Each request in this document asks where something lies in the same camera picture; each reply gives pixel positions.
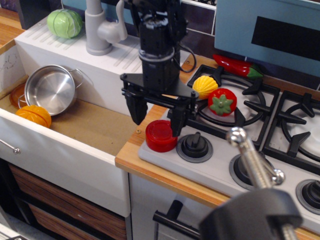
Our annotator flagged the yellow toy corn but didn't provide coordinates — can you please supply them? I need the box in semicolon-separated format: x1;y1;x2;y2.
192;75;218;100

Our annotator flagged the stainless steel pot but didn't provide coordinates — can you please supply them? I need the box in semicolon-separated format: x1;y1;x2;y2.
18;64;84;116

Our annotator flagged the grey toy faucet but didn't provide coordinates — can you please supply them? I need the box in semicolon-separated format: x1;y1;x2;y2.
85;0;128;56

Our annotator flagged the orange toy pumpkin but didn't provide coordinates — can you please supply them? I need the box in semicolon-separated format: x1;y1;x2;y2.
15;105;52;128

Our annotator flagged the green toy cabbage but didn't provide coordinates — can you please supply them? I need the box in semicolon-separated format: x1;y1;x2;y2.
47;9;83;39

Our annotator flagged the black left burner grate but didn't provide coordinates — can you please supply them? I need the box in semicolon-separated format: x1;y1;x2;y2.
186;65;280;150

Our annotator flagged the white toy sink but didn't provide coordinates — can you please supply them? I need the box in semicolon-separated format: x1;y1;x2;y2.
0;19;142;217

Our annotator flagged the red toy tomato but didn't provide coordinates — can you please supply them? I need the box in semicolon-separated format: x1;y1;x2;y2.
207;88;238;117

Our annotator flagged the black right burner grate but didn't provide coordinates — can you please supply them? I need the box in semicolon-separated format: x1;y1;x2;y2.
263;91;320;175

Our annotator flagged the black stove knob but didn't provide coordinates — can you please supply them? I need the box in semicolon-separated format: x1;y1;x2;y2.
295;179;320;215
228;150;276;191
176;132;214;164

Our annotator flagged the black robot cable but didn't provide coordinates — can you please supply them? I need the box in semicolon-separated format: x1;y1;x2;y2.
178;42;198;74

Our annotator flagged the black middle stove knob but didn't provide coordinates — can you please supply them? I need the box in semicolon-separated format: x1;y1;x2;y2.
228;150;276;191

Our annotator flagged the red toy chili pepper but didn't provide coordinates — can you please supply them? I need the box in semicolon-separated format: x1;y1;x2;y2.
212;54;264;79

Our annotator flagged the metal towel rail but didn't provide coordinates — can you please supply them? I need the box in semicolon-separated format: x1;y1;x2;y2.
0;139;21;155

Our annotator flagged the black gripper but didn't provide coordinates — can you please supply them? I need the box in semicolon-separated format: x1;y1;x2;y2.
120;48;199;137

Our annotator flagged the black oven door handle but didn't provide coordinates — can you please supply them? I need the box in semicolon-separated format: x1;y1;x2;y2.
152;200;200;240

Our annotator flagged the black right stove knob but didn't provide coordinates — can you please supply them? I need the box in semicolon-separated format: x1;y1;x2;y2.
295;179;320;215

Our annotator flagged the black left stove knob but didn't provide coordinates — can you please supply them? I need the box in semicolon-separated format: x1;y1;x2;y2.
176;132;214;164

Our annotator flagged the red plastic cap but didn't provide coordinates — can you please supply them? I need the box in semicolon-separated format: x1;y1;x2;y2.
145;120;178;153

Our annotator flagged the black burner grate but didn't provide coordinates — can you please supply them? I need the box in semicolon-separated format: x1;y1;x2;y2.
186;65;280;150
263;91;320;175

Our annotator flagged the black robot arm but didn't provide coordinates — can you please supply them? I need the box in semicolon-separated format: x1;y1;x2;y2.
120;0;199;137

